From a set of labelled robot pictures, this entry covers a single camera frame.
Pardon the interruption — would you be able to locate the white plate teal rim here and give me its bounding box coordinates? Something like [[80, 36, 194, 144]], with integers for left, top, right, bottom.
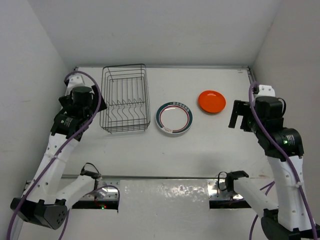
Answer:
[[155, 101, 194, 136]]

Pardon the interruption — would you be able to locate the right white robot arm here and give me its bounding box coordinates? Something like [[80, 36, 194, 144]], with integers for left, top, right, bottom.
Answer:
[[223, 83, 320, 240]]

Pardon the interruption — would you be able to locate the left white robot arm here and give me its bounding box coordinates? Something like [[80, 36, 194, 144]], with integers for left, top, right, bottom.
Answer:
[[9, 70, 107, 230]]

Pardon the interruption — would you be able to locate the wire dish rack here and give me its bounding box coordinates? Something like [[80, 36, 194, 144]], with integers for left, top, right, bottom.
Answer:
[[99, 63, 151, 134]]

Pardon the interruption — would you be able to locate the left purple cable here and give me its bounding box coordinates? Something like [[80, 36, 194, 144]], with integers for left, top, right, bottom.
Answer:
[[6, 70, 121, 240]]

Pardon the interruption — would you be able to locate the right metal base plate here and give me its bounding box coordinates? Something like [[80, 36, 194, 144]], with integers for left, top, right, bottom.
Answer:
[[207, 177, 255, 202]]

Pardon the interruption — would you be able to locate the metal base plate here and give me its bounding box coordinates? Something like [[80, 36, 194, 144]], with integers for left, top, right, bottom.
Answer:
[[207, 177, 255, 202], [81, 179, 121, 201]]

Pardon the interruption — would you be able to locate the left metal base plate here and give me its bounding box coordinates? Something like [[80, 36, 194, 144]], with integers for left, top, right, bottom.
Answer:
[[81, 179, 121, 201]]

